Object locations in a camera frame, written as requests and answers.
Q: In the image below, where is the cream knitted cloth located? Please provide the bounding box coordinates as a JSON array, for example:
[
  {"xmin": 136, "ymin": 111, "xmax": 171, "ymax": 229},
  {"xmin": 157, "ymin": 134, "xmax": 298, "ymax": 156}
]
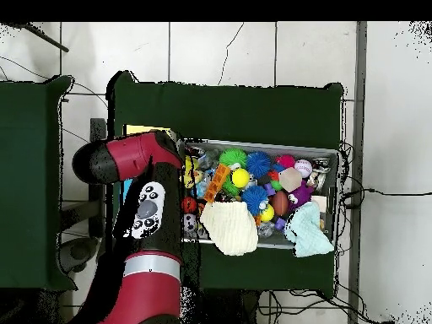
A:
[{"xmin": 199, "ymin": 200, "xmax": 260, "ymax": 257}]

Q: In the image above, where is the mint knitted cloth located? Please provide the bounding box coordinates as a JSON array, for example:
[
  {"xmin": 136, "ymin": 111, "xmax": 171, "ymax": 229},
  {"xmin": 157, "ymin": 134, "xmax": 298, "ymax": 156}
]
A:
[{"xmin": 283, "ymin": 201, "xmax": 336, "ymax": 258}]

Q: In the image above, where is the wooden box with three holes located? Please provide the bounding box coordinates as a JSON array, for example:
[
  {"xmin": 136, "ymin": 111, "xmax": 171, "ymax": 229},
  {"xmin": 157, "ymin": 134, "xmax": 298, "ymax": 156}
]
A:
[{"xmin": 121, "ymin": 124, "xmax": 178, "ymax": 203}]

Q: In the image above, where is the shallow mesh bin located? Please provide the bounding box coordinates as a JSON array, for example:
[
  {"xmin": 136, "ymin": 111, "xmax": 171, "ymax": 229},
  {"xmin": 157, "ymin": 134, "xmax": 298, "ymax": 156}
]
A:
[{"xmin": 178, "ymin": 138, "xmax": 341, "ymax": 252}]

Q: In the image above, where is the orange plastic brick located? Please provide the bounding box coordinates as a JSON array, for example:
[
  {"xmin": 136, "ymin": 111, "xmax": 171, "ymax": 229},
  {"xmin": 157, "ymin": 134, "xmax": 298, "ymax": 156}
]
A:
[{"xmin": 203, "ymin": 164, "xmax": 232, "ymax": 203}]

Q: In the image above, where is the yellow ball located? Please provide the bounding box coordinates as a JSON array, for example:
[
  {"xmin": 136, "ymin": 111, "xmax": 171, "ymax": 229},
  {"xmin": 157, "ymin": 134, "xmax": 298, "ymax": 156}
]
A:
[{"xmin": 230, "ymin": 167, "xmax": 251, "ymax": 189}]

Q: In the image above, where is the yellow plush toy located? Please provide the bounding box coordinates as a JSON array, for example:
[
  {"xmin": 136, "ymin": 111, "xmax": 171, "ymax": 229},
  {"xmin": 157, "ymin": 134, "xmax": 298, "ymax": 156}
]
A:
[{"xmin": 183, "ymin": 155, "xmax": 206, "ymax": 189}]

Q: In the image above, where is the green spiky ball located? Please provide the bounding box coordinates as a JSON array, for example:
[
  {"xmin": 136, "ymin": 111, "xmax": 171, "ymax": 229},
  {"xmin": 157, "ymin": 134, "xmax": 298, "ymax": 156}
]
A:
[{"xmin": 219, "ymin": 147, "xmax": 248, "ymax": 169}]

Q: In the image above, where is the blue spiky ball with eyes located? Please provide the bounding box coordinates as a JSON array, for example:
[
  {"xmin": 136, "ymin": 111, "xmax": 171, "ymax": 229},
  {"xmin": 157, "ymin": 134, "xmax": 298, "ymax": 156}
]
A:
[{"xmin": 240, "ymin": 185, "xmax": 270, "ymax": 217}]

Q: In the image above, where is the black white soccer ball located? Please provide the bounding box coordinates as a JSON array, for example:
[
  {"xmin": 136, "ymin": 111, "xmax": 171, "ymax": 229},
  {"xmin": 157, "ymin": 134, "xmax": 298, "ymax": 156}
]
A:
[{"xmin": 182, "ymin": 213, "xmax": 199, "ymax": 233}]

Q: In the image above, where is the dark green tablecloth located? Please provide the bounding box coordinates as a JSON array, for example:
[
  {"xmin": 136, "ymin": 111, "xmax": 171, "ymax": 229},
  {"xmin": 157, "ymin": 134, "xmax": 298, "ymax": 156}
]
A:
[{"xmin": 105, "ymin": 69, "xmax": 345, "ymax": 294}]

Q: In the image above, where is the white baseball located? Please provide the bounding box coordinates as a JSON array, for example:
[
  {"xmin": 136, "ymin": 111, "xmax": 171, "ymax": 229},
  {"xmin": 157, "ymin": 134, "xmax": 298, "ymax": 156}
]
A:
[{"xmin": 294, "ymin": 159, "xmax": 314, "ymax": 179}]

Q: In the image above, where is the green covered side table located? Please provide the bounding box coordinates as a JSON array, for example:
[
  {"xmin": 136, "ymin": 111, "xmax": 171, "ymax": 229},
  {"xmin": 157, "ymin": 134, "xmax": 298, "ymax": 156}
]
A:
[{"xmin": 0, "ymin": 74, "xmax": 78, "ymax": 292}]

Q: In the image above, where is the dark grey rod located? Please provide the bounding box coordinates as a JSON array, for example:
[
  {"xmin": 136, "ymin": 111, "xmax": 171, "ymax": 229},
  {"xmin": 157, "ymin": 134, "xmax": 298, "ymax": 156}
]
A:
[{"xmin": 19, "ymin": 22, "xmax": 70, "ymax": 53}]

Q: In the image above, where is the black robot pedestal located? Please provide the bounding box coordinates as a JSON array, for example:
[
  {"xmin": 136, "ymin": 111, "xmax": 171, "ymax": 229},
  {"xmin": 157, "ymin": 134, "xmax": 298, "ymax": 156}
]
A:
[{"xmin": 181, "ymin": 288, "xmax": 262, "ymax": 324}]

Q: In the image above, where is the black cable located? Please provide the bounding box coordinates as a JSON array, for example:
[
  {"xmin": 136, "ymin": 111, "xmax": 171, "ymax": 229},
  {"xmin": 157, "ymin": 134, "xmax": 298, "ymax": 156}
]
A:
[{"xmin": 340, "ymin": 187, "xmax": 432, "ymax": 208}]

